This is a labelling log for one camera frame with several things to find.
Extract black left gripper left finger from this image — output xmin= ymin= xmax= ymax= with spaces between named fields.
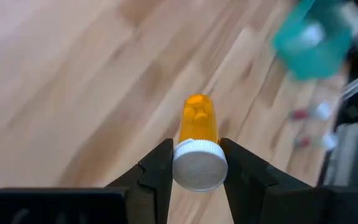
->
xmin=104 ymin=138 xmax=175 ymax=224

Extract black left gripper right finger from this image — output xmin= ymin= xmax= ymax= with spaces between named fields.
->
xmin=220 ymin=138 xmax=314 ymax=224

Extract orange pill bottle white cap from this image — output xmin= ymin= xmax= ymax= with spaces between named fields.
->
xmin=172 ymin=94 xmax=229 ymax=193

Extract red pill bottle white cap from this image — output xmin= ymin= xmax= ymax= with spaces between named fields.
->
xmin=290 ymin=101 xmax=334 ymax=122
xmin=293 ymin=132 xmax=339 ymax=152

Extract teal plastic bin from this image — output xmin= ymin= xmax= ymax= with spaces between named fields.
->
xmin=272 ymin=0 xmax=354 ymax=81

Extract black table frame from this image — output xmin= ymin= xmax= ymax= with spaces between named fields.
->
xmin=315 ymin=121 xmax=341 ymax=187

